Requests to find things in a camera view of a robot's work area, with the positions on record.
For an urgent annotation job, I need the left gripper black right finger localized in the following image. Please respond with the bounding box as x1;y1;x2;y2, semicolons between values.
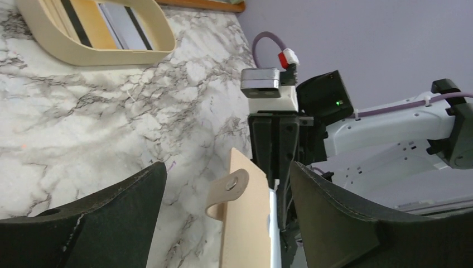
289;162;472;267

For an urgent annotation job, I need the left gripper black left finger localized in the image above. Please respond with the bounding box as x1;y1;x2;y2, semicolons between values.
1;162;167;267

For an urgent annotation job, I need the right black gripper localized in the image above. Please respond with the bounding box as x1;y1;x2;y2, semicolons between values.
248;70;354;267

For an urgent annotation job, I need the white card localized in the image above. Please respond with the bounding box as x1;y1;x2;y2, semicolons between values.
268;179;282;268

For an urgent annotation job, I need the beige leather card holder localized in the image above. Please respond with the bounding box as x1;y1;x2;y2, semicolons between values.
205;148;271;268

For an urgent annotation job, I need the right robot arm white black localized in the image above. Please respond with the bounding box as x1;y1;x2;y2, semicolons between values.
241;64;472;267

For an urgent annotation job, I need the silver card in tray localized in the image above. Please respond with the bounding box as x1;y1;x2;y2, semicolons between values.
96;2;153;50

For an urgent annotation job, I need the yellow card in tray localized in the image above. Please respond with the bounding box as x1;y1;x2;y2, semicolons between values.
61;0;118;50

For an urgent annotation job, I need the wooden orange shelf rack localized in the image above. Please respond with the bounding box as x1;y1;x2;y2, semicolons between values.
155;0;246;13

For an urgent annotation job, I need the cream oval tray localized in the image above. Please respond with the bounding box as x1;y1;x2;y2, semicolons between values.
16;1;176;66

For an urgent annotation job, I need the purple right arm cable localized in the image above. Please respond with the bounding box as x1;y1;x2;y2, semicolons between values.
252;31;473;120

